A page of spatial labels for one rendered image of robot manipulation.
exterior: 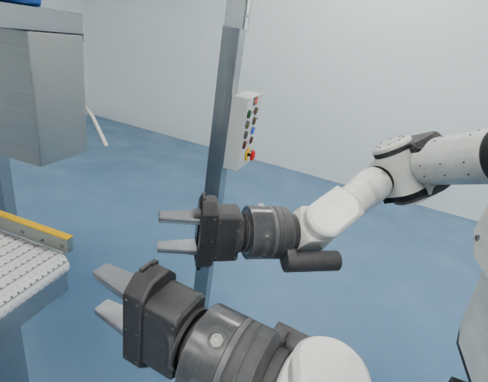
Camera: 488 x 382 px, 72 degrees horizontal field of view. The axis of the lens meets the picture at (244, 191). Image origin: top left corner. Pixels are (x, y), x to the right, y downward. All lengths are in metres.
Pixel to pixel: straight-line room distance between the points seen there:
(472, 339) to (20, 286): 0.67
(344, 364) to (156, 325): 0.17
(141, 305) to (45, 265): 0.43
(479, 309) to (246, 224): 0.31
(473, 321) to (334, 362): 0.19
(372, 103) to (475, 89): 0.85
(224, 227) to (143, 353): 0.21
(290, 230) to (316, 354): 0.26
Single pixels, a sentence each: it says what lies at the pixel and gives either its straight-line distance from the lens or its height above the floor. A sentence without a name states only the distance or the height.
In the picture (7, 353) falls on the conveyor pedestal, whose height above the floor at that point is 0.56.
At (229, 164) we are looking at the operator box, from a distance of 1.21.
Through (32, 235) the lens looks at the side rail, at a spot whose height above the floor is 0.85.
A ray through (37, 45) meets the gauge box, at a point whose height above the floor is 1.22.
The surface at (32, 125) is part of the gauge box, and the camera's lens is 0.61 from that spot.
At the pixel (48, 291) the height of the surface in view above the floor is 0.76.
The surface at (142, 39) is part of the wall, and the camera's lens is 4.62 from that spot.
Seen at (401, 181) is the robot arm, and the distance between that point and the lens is 0.73.
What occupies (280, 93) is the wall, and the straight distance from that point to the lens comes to 3.80.
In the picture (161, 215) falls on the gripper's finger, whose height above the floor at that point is 1.02.
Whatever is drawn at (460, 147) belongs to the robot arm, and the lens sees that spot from 0.65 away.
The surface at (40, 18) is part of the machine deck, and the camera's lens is 0.60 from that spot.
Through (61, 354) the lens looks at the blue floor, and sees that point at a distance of 1.71.
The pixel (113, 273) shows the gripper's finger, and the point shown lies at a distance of 0.41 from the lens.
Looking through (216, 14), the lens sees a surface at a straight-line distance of 0.95.
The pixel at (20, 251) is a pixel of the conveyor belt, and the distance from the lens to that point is 0.81.
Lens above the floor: 1.27
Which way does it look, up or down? 24 degrees down
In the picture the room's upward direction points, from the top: 9 degrees clockwise
